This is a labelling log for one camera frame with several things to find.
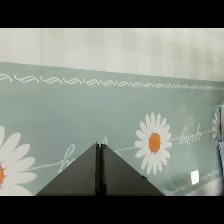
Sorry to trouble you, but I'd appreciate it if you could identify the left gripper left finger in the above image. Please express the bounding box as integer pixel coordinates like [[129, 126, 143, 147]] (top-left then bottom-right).
[[36, 142, 100, 197]]

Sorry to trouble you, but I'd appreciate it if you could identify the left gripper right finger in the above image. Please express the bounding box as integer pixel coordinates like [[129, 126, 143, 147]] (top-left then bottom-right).
[[98, 143, 165, 197]]

